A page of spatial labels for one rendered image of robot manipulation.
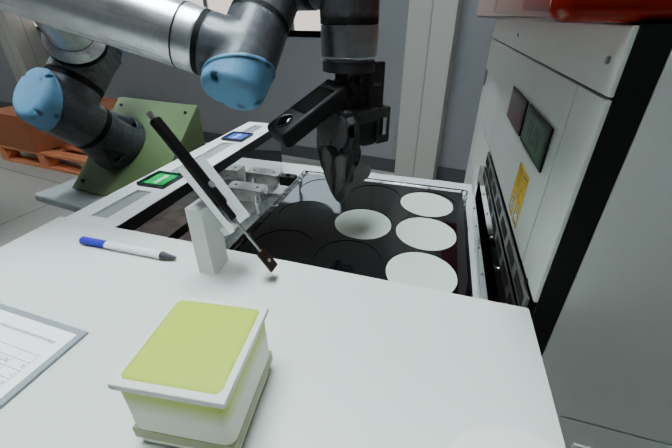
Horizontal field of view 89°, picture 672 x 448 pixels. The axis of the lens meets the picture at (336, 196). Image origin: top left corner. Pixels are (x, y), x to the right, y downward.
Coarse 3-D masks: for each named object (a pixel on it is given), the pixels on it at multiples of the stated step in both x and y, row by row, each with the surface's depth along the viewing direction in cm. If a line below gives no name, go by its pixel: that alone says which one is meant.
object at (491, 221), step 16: (480, 176) 71; (480, 192) 74; (480, 208) 71; (480, 224) 65; (496, 224) 52; (480, 240) 61; (496, 240) 49; (480, 256) 58; (496, 256) 46; (480, 272) 56; (496, 272) 45; (496, 288) 50; (512, 288) 40; (512, 304) 38
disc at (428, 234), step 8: (400, 224) 60; (408, 224) 60; (416, 224) 60; (424, 224) 60; (432, 224) 60; (440, 224) 60; (400, 232) 58; (408, 232) 58; (416, 232) 58; (424, 232) 58; (432, 232) 58; (440, 232) 58; (448, 232) 58; (408, 240) 56; (416, 240) 56; (424, 240) 56; (432, 240) 56; (440, 240) 56; (448, 240) 56; (424, 248) 54; (432, 248) 54; (440, 248) 54
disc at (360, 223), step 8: (344, 216) 63; (352, 216) 63; (360, 216) 63; (368, 216) 63; (376, 216) 63; (384, 216) 63; (336, 224) 60; (344, 224) 60; (352, 224) 60; (360, 224) 60; (368, 224) 60; (376, 224) 60; (384, 224) 60; (344, 232) 58; (352, 232) 58; (360, 232) 58; (368, 232) 58; (376, 232) 58; (384, 232) 58
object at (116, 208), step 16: (240, 128) 91; (256, 128) 92; (208, 144) 80; (224, 144) 81; (240, 144) 80; (176, 160) 71; (208, 160) 71; (144, 176) 64; (128, 192) 58; (144, 192) 59; (160, 192) 58; (96, 208) 53; (112, 208) 54; (128, 208) 53; (144, 208) 53; (112, 224) 49
